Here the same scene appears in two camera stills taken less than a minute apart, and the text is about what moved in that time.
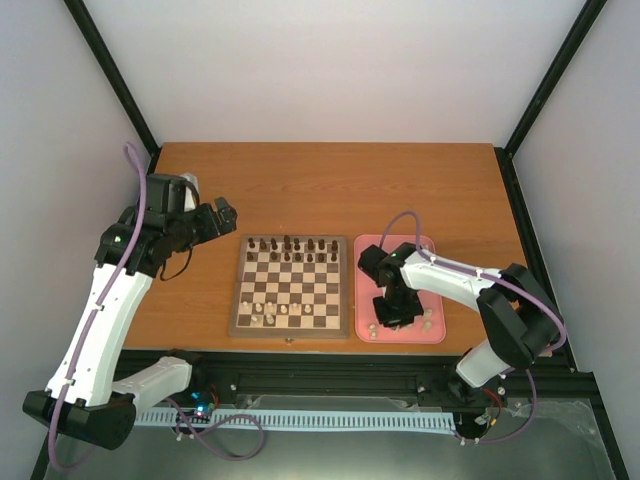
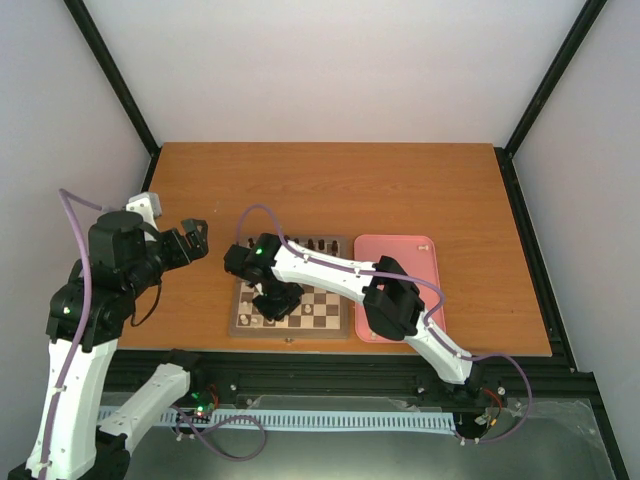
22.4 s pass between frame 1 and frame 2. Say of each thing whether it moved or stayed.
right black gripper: moved
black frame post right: stayed
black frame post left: stayed
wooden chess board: stayed
